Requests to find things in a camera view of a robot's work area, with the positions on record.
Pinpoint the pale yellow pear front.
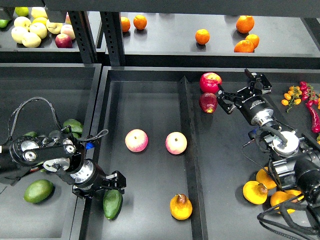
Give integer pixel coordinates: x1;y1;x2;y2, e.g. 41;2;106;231
21;32;42;48

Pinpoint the black tray divider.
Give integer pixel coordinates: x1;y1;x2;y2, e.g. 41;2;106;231
177;76;209;240

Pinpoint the light green avocado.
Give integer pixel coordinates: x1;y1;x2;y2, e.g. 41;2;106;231
23;179;54;204

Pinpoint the large orange top right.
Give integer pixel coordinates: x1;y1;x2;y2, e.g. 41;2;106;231
235;15;255;34

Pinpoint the pale yellow pear middle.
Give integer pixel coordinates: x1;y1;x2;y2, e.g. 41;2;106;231
29;22;48;39

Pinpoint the pink apple left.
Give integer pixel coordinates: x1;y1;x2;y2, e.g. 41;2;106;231
125;129;149;153

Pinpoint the orange cherry tomato bunch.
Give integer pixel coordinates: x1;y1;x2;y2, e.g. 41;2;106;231
281;86;302;113

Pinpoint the orange small right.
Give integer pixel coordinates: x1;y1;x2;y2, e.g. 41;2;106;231
245;34;260;49

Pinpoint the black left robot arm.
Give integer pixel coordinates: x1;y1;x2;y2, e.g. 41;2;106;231
0;96;127;199

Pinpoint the pink apple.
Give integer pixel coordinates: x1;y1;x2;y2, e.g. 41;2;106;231
125;129;149;153
165;131;188;155

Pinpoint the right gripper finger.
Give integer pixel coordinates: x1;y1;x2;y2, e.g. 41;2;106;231
216;84;248;115
244;68;272;95

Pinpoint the pale yellow pear left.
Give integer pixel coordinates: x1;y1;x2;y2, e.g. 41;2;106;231
11;26;29;44

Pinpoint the pale yellow pear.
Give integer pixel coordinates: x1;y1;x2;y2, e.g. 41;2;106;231
11;26;29;44
21;32;42;48
29;22;48;39

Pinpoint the black tray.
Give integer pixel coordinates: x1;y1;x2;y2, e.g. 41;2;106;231
70;65;320;240
0;63;101;240

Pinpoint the dark green avocado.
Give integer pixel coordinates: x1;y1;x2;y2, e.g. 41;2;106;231
103;189;123;220

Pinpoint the bright red apple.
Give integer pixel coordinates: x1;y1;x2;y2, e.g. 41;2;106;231
199;72;222;94

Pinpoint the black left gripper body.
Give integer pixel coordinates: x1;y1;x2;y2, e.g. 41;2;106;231
71;159;127;199

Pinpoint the black left tray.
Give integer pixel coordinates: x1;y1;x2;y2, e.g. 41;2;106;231
0;63;101;240

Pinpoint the green lime on shelf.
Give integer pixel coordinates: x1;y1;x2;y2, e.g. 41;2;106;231
14;6;29;17

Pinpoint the yellow pear back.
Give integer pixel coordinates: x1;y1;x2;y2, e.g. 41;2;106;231
255;166;277;190

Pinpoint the dark red apple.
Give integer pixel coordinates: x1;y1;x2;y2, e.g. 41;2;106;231
199;92;218;114

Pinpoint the orange far left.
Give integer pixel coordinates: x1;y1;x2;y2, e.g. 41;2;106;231
120;16;131;33

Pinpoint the red cherry tomato bunch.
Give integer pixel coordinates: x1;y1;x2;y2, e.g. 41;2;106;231
299;81;320;110

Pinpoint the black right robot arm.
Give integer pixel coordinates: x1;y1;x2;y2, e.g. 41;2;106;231
217;69;320;240

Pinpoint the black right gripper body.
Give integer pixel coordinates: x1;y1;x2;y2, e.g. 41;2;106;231
237;95;274;125

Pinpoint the pink apple right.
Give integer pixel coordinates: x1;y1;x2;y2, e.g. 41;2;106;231
165;131;188;155

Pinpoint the green avocado in pile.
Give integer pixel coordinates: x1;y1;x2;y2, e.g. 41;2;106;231
63;118;84;135

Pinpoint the red chili pepper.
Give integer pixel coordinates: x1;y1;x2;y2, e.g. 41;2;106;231
305;100;320;134

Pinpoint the black centre tray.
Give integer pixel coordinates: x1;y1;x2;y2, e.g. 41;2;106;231
70;65;320;240

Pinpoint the orange centre shelf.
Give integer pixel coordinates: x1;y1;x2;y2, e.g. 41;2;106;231
195;28;210;45

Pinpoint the black shelf post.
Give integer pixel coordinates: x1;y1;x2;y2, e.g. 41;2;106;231
100;11;126;67

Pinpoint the orange front right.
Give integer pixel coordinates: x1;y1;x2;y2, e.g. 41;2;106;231
233;39;255;53

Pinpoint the red apple on shelf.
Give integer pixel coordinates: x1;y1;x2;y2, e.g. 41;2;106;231
55;33;73;49

